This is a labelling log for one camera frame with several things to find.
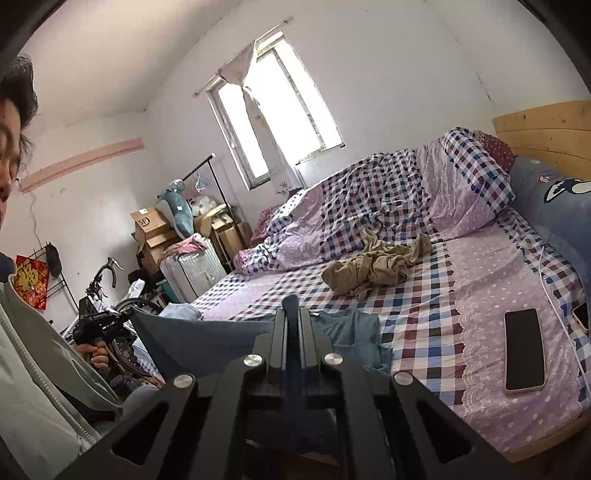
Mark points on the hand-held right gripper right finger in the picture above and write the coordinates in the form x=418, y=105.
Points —
x=304, y=360

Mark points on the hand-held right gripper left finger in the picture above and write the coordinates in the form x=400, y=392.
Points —
x=280, y=360

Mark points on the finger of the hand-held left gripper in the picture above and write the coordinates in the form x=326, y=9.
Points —
x=121, y=318

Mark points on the teal sweatshirt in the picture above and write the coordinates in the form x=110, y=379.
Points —
x=207, y=341

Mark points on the clothes hangers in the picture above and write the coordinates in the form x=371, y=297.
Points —
x=199, y=182

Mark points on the black clothes rack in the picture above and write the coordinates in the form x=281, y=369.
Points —
x=213, y=184

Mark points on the person's left hand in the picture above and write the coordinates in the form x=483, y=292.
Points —
x=99, y=357

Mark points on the white bicycle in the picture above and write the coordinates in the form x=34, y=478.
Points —
x=105, y=277

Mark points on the black hanging bag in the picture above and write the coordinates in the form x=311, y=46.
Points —
x=53, y=261

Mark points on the pink cloth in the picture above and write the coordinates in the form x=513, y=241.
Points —
x=184, y=244

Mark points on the checked bed sheet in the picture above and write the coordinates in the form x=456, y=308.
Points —
x=415, y=332

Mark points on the tan garment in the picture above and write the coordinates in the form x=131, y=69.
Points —
x=378, y=270

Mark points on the teal shark plush toy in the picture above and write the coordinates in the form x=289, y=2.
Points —
x=178, y=210

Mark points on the checked lilac duvet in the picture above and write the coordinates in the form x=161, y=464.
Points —
x=360, y=203

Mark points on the person's head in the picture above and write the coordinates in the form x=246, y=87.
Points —
x=11, y=138

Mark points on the smartphone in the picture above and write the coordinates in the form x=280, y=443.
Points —
x=582, y=317
x=524, y=350

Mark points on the checked lilac pillow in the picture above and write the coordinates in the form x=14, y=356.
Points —
x=475, y=180

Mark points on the window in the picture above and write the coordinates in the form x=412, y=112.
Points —
x=295, y=101

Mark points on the blue plush penguin pillow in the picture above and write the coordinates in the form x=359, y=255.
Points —
x=549, y=221

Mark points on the wooden headboard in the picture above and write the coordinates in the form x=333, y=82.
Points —
x=545, y=134

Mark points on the red wall decoration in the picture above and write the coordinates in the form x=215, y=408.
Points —
x=30, y=281

